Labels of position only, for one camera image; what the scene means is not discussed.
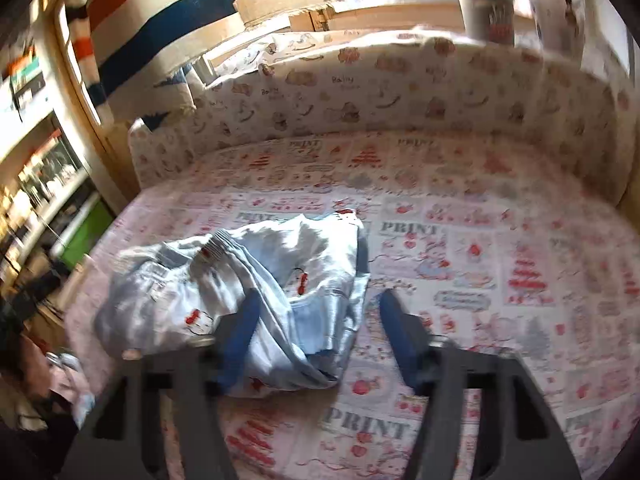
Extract translucent plastic cup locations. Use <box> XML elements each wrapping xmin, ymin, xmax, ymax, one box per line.
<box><xmin>530</xmin><ymin>0</ymin><xmax>586</xmax><ymax>62</ymax></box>

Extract teddy bear print headboard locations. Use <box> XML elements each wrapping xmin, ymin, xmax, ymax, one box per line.
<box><xmin>128</xmin><ymin>29</ymin><xmax>638</xmax><ymax>202</ymax></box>

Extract white shelf unit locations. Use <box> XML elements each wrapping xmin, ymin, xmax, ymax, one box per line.
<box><xmin>1</xmin><ymin>46</ymin><xmax>101</xmax><ymax>298</ymax></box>

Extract striped hanging towel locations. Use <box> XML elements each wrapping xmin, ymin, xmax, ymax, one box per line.
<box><xmin>65</xmin><ymin>0</ymin><xmax>334</xmax><ymax>129</ymax></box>

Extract light blue Hello Kitty pants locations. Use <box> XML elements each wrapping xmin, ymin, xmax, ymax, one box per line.
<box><xmin>93</xmin><ymin>211</ymin><xmax>370</xmax><ymax>398</ymax></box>

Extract white bucket on sill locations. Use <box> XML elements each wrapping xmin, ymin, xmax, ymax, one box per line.
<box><xmin>459</xmin><ymin>0</ymin><xmax>514</xmax><ymax>46</ymax></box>

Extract printed pink bed sheet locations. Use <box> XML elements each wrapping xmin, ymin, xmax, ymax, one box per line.
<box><xmin>65</xmin><ymin>133</ymin><xmax>639</xmax><ymax>479</ymax></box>

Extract green storage box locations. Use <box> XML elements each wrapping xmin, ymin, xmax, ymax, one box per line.
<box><xmin>49</xmin><ymin>193</ymin><xmax>115</xmax><ymax>270</ymax></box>

